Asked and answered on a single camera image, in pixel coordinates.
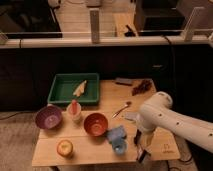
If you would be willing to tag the yellow banana piece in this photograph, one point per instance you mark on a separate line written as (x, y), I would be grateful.
(80, 89)

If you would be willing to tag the red bowl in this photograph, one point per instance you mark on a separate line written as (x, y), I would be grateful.
(95, 124)

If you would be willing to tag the black object on floor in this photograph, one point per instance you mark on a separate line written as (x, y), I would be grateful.
(129, 32)

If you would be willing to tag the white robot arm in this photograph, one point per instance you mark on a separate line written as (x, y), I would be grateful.
(156, 112)

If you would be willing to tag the metal spoon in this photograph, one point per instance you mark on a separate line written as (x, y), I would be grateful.
(127, 104)

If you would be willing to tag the right metal post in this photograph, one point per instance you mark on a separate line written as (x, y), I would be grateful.
(191, 27)

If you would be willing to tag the purple bowl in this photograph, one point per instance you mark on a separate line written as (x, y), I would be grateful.
(48, 117)

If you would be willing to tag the yellow red apple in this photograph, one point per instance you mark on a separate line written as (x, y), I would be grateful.
(65, 148)

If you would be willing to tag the dark grape bunch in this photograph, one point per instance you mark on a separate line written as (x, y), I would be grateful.
(144, 86)

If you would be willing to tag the green plastic tray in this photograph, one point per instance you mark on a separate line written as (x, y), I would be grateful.
(64, 85)

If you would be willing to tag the light blue cloth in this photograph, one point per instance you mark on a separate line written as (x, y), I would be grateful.
(132, 116)

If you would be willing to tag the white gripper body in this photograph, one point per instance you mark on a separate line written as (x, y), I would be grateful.
(146, 139)

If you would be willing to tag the metal post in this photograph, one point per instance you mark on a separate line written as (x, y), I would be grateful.
(94, 22)
(191, 27)

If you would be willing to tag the left metal post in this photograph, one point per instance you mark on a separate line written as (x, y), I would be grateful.
(94, 22)

